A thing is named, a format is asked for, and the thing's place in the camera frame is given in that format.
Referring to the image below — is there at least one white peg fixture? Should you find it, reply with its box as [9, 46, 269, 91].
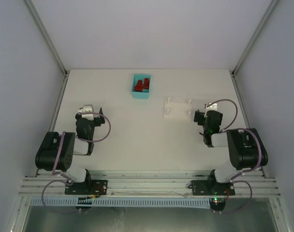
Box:
[163, 97, 192, 121]

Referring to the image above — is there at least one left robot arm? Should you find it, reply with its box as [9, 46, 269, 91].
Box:
[35, 105, 111, 195]

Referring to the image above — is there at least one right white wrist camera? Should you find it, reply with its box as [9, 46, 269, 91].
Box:
[205, 103, 218, 111]

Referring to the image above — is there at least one aluminium corner post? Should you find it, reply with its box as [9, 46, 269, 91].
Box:
[230, 0, 280, 75]
[23, 0, 68, 77]

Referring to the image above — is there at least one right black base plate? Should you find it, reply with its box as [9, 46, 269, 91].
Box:
[187, 180, 235, 196]

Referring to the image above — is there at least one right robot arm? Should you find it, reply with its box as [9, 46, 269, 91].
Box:
[194, 110, 268, 195]

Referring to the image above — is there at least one left aluminium corner post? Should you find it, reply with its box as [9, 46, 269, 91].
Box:
[23, 0, 68, 77]

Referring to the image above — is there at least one right aluminium corner post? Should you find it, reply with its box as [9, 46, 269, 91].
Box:
[230, 0, 280, 75]

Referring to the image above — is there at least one aluminium rail frame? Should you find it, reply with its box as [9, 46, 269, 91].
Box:
[18, 170, 281, 198]

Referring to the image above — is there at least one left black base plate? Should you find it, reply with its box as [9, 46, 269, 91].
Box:
[64, 180, 108, 195]

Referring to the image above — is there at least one grey slotted cable duct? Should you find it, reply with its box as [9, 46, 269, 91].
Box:
[30, 197, 210, 209]

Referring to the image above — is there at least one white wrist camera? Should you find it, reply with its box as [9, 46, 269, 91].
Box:
[205, 103, 218, 111]
[78, 104, 94, 121]

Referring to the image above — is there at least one teal plastic bin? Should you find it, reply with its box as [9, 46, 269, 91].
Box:
[131, 73, 151, 100]

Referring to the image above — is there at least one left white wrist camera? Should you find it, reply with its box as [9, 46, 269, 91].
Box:
[78, 104, 94, 121]

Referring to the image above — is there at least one red large spring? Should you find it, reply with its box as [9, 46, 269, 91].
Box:
[142, 78, 150, 89]

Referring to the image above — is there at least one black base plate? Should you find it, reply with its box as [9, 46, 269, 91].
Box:
[187, 180, 235, 196]
[64, 180, 108, 195]

